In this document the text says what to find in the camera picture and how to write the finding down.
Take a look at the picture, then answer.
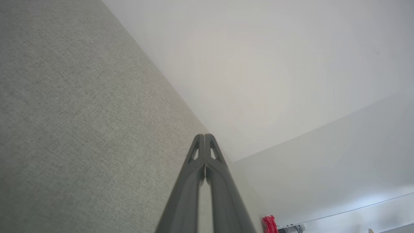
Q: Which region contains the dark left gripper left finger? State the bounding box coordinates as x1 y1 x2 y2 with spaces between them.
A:
155 134 206 233

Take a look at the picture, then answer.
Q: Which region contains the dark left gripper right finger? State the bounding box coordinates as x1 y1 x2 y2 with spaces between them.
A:
204 134 257 233

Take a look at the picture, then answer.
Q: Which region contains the red Bulls basketball jersey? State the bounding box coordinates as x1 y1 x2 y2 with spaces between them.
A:
261 215 278 233

